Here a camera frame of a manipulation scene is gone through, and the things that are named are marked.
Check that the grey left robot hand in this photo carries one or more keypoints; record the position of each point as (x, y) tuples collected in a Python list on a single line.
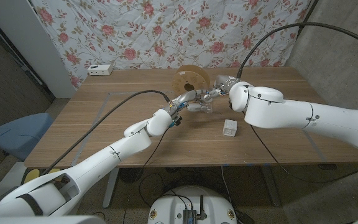
[(186, 99)]

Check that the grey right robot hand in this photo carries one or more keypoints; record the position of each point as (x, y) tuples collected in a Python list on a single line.
[(224, 82)]

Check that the clear medicine bottle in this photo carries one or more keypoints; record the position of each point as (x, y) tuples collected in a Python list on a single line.
[(210, 107)]

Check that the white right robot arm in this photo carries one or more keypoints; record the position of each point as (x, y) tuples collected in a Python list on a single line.
[(306, 115)]

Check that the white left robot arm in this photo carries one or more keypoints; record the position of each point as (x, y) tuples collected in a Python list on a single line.
[(104, 165)]

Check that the cardboard filament reel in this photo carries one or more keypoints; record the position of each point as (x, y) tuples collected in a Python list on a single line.
[(182, 82)]

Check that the white cube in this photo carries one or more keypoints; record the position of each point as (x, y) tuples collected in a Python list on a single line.
[(230, 128)]

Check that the floral backdrop cloth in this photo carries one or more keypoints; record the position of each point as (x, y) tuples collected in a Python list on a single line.
[(172, 31)]

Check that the white power strip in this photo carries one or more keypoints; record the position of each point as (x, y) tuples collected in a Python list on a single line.
[(99, 70)]

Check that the black round floor disc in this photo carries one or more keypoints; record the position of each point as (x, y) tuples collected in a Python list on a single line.
[(129, 175)]

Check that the black backdrop stand pole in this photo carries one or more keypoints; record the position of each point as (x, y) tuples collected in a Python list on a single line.
[(306, 18)]

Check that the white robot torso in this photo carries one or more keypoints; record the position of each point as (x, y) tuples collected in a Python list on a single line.
[(172, 205)]

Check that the grey table leg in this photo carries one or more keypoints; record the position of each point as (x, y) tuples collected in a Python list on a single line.
[(270, 186)]

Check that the black electronics module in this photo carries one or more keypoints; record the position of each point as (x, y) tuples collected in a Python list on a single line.
[(190, 216)]

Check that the white table leg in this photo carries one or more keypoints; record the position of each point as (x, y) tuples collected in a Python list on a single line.
[(110, 193)]

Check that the blue padded stool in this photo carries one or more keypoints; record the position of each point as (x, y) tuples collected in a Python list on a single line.
[(23, 133)]

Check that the white board with yellow patches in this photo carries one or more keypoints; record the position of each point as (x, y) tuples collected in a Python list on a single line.
[(31, 175)]

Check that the white wall panel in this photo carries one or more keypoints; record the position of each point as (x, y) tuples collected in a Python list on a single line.
[(26, 40)]

